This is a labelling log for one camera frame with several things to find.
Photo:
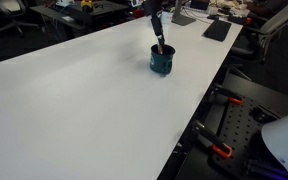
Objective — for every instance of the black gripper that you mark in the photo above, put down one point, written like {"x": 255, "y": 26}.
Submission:
{"x": 156, "y": 25}

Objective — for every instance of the white marker with red cap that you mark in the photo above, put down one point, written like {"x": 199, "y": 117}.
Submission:
{"x": 159, "y": 50}

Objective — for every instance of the dark teal mug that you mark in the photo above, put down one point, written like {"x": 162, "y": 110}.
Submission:
{"x": 159, "y": 65}

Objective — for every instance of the white robot base blue light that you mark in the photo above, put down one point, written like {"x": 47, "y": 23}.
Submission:
{"x": 284, "y": 140}

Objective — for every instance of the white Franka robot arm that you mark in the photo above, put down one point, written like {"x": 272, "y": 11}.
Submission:
{"x": 154, "y": 6}

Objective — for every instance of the white mug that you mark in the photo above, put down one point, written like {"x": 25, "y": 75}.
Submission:
{"x": 168, "y": 18}

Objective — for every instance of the grey monitor stand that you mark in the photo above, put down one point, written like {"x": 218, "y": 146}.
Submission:
{"x": 180, "y": 18}

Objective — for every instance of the black computer mouse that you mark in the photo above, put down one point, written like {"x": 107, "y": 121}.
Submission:
{"x": 213, "y": 17}

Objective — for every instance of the black flat pad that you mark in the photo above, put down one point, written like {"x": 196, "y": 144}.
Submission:
{"x": 217, "y": 30}

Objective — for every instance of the black side desk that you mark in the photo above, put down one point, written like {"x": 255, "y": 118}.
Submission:
{"x": 84, "y": 18}

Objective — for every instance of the black box with red part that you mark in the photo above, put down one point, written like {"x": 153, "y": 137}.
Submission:
{"x": 239, "y": 19}

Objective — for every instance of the grey office chair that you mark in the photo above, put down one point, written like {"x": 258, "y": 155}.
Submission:
{"x": 277, "y": 23}

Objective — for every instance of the dark office chair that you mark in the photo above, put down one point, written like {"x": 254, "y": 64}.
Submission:
{"x": 10, "y": 6}

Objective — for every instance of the black bracket on board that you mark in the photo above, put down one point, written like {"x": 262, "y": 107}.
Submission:
{"x": 264, "y": 115}

